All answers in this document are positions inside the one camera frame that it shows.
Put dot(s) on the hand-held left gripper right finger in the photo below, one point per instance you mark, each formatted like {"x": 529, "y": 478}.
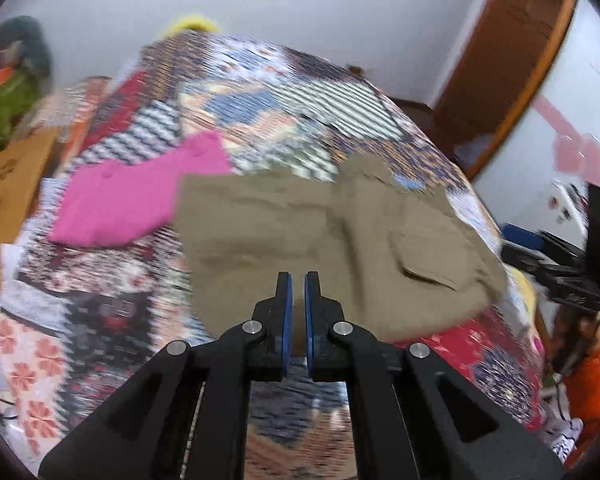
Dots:
{"x": 308, "y": 320}

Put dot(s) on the pink wall decoration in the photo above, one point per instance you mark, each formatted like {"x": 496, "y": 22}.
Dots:
{"x": 580, "y": 150}

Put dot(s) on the yellow fluffy item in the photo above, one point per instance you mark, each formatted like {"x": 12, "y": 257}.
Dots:
{"x": 190, "y": 25}

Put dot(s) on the blue box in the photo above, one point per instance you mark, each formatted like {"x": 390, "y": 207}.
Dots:
{"x": 520, "y": 237}

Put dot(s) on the grey cloth bundle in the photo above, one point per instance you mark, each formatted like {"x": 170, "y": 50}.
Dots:
{"x": 25, "y": 35}

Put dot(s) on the wooden board with flower cutouts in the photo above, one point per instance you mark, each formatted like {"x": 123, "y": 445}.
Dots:
{"x": 5, "y": 200}

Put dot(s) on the orange striped cloth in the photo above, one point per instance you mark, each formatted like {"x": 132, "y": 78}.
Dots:
{"x": 75, "y": 105}

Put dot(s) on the olive green pants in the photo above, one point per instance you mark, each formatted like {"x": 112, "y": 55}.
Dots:
{"x": 280, "y": 225}

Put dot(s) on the pink pants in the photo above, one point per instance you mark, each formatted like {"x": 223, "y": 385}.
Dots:
{"x": 120, "y": 200}

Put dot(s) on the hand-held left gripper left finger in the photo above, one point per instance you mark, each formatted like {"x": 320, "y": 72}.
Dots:
{"x": 287, "y": 320}

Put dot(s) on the wooden door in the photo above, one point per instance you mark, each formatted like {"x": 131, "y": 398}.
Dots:
{"x": 510, "y": 60}

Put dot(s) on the wooden bed frame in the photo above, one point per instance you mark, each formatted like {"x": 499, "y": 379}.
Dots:
{"x": 395, "y": 95}

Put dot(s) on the patchwork printed bedspread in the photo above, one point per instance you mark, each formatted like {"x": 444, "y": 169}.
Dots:
{"x": 330, "y": 110}

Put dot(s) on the green patterned bag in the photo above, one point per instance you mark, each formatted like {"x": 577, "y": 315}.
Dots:
{"x": 5, "y": 105}

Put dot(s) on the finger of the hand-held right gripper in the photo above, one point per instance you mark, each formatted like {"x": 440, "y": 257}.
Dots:
{"x": 522, "y": 256}

